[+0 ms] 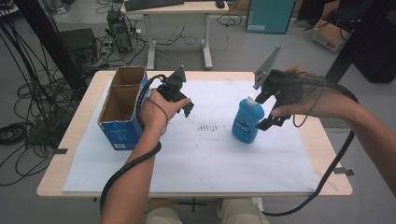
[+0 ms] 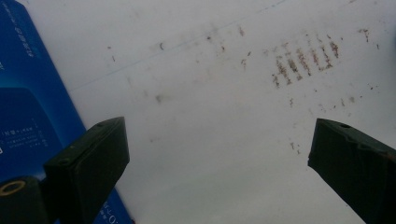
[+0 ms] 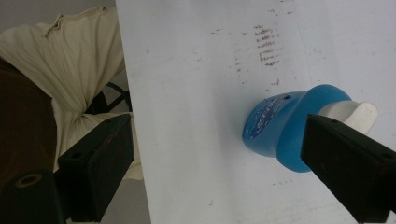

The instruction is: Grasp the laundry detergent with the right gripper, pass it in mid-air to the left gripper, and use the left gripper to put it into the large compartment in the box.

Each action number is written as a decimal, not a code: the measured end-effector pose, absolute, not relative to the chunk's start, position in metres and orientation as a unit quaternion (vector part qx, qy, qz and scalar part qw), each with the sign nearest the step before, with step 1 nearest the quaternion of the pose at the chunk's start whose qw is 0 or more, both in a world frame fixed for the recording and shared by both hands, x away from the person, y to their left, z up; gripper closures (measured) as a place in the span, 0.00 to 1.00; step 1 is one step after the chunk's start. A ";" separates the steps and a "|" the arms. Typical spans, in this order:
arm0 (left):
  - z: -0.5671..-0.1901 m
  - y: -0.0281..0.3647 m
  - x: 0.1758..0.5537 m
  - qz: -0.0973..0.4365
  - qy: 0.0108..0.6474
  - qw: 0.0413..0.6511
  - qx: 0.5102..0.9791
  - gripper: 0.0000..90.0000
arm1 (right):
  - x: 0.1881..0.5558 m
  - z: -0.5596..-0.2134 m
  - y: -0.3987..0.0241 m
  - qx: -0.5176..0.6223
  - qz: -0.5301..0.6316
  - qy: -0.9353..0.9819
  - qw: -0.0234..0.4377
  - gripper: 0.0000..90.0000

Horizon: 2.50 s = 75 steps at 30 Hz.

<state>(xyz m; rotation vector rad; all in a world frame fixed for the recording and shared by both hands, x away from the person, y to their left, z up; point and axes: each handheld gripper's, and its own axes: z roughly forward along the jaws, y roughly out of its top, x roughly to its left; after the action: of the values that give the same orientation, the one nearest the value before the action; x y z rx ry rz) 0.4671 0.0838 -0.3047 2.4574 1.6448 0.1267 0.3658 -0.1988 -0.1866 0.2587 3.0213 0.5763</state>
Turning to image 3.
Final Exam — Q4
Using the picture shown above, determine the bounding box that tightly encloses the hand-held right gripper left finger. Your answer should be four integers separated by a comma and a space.
54, 113, 135, 223

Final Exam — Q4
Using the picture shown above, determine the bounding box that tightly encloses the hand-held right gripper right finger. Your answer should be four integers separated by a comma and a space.
300, 114, 396, 224

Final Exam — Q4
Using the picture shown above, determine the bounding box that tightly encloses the blue bottle with white cap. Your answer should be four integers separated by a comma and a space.
242, 83, 378, 174

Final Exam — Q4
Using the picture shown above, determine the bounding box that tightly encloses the dark brown cloth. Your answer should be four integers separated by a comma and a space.
0, 58, 59, 189

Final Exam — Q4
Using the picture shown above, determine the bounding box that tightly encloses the cream cloth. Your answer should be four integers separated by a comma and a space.
0, 5, 144, 181

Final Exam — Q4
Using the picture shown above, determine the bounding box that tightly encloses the black metal frame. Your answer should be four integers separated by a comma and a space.
85, 81, 133, 115

